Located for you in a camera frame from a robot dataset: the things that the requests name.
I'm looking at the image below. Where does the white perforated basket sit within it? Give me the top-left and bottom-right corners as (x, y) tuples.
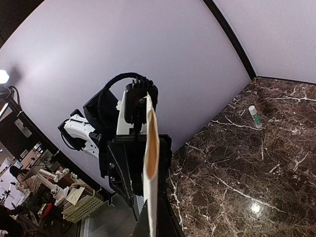
(61, 191), (104, 223)

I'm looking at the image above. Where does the beige ornate letter sheet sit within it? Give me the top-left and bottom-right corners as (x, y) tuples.
(143, 94), (160, 237)

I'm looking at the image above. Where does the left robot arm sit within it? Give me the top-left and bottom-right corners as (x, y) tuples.
(58, 89), (172, 206)

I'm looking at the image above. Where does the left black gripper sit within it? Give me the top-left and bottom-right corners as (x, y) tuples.
(98, 134), (172, 207)

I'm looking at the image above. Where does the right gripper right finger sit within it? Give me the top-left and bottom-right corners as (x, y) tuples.
(157, 197), (185, 237)

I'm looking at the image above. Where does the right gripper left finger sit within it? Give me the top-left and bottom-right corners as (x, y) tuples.
(132, 200), (150, 237)

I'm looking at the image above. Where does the white green glue stick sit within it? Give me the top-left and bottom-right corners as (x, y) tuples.
(248, 105), (262, 128)

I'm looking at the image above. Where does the right black corner post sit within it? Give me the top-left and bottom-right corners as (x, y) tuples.
(203, 0), (257, 80)

